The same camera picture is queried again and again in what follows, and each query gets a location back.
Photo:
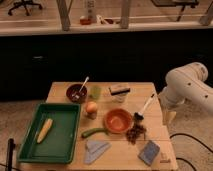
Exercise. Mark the black pole left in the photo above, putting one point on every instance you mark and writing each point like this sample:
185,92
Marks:
9,157

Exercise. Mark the green plastic tray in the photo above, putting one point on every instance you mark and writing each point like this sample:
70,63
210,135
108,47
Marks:
58,145

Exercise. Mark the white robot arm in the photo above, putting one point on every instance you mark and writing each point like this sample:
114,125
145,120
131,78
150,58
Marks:
185,83

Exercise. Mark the yellow corn cob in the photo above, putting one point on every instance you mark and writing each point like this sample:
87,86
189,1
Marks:
46,127

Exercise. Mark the grey folded cloth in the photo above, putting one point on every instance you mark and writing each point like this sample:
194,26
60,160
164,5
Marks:
94,149

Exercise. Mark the dark brown bowl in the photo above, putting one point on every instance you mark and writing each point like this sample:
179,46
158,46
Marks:
72,89

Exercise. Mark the red white object on shelf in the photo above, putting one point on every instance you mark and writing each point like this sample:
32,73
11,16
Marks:
89,15

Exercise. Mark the orange red bowl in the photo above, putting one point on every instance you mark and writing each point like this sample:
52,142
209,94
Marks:
117,121

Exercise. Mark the white handled black brush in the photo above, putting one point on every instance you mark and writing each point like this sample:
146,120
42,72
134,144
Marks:
139,115

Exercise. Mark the orange egg on stand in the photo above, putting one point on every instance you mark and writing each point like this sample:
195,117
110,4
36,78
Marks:
91,109

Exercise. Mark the blue sponge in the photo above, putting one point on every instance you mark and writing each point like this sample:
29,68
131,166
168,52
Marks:
149,152

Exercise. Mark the brown crumbs pile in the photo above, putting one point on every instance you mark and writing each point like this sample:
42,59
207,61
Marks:
134,133

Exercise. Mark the black office chair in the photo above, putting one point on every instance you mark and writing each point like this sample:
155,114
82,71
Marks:
25,4

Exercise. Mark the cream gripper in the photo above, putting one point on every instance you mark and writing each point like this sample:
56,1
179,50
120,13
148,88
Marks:
168,116

